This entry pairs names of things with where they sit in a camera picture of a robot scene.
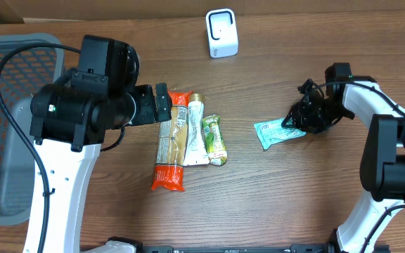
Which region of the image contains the teal wet wipes packet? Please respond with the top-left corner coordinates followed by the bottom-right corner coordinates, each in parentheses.
top-left (254, 118), bottom-right (306, 150)

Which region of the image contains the white tube gold cap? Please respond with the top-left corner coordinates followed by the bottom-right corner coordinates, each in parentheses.
top-left (184, 93), bottom-right (210, 167)

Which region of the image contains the orange pasta package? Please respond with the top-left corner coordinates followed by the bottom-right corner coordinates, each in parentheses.
top-left (151, 91), bottom-right (193, 192)

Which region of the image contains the green snack packet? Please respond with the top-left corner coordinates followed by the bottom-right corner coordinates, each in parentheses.
top-left (202, 115), bottom-right (228, 166)

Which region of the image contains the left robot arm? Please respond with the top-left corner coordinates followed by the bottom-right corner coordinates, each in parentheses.
top-left (24, 35), bottom-right (172, 252)

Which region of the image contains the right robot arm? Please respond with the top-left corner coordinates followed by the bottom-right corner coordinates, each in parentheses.
top-left (281, 63), bottom-right (405, 252)

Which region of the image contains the white barcode scanner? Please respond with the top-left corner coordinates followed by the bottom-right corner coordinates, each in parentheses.
top-left (205, 8), bottom-right (239, 58)

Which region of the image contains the grey plastic mesh basket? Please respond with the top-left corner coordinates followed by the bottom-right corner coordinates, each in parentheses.
top-left (0, 33), bottom-right (65, 226)

